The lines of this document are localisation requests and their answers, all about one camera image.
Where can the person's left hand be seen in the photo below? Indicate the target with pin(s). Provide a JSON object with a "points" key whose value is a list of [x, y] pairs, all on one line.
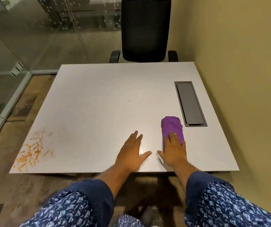
{"points": [[129, 156]]}

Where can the person's right hand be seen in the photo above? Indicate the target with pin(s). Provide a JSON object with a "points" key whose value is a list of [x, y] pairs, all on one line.
{"points": [[174, 153]]}

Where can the purple microfibre cloth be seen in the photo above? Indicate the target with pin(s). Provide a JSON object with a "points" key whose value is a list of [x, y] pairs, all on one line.
{"points": [[171, 125]]}

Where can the person's left forearm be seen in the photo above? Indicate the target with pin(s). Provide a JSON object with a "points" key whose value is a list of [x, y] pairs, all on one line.
{"points": [[113, 179]]}

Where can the person's right forearm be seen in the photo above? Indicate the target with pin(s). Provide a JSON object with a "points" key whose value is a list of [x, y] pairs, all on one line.
{"points": [[185, 173]]}

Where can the blue patterned shirt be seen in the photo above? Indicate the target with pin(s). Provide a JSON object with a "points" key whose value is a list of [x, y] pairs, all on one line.
{"points": [[220, 205]]}

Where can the orange stain marks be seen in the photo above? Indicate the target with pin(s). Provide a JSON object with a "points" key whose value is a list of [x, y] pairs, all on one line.
{"points": [[30, 153]]}

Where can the black mesh-back office chair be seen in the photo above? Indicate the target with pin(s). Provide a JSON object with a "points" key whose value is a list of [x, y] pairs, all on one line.
{"points": [[145, 28]]}

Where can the metal glass clamp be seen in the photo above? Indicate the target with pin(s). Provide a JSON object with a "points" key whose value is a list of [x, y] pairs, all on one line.
{"points": [[16, 69]]}

